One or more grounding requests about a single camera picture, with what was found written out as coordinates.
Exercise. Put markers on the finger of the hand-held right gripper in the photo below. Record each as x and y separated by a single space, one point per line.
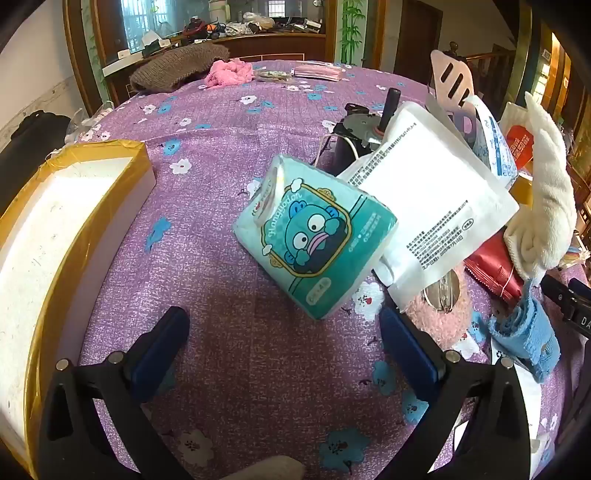
556 290

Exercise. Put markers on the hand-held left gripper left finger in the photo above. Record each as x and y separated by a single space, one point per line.
157 355

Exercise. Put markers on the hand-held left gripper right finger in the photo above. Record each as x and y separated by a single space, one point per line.
408 355

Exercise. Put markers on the pink fluffy purse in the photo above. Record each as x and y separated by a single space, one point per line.
425 323

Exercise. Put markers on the blue towel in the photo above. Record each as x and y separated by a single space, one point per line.
526 337

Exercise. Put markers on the white towel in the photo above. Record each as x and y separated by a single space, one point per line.
547 184

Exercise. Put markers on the teal cartoon tissue pack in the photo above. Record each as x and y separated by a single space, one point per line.
318 240

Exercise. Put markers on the blue printed white packet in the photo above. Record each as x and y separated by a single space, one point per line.
496 147

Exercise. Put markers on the white plastic packet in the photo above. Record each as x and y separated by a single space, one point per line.
429 194

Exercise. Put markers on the white foam box yellow tape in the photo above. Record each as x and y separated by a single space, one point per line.
55 221

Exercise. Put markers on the red snack packet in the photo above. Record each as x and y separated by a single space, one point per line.
494 263

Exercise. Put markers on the purple floral tablecloth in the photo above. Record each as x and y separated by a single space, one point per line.
258 369

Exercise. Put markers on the yellow packet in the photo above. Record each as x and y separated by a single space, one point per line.
521 190

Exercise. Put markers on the red and white paper bag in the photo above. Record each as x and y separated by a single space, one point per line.
519 143

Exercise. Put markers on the black electric motor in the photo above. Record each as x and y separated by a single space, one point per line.
355 127

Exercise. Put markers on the wooden stair railing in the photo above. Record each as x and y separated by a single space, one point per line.
489 64

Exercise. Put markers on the clear plastic bag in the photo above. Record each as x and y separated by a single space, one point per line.
83 124

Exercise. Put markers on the black bag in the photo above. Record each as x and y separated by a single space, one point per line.
27 138

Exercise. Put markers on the pink slotted spatula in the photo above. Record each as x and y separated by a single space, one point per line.
438 62

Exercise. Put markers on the brown knitted cloth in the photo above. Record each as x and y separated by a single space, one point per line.
180 67

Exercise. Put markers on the wooden door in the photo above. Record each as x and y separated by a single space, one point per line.
415 37

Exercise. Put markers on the pink cloth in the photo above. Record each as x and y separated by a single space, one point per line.
228 74

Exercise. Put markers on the pink packet stack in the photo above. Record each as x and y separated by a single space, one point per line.
318 71

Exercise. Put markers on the printed clear packet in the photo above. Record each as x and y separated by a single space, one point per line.
272 76

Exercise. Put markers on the bamboo painting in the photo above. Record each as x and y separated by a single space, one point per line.
352 32

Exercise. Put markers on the white kettle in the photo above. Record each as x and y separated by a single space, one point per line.
218 8

